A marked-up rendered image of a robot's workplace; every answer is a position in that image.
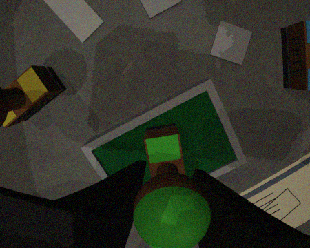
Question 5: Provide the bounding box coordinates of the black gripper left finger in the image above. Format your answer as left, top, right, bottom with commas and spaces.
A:
0, 160, 147, 248

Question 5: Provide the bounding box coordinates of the green ink pad in grey tray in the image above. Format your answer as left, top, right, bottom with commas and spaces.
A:
81, 78, 247, 184

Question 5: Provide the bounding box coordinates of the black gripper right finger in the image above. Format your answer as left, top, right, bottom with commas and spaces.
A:
193, 169, 310, 248

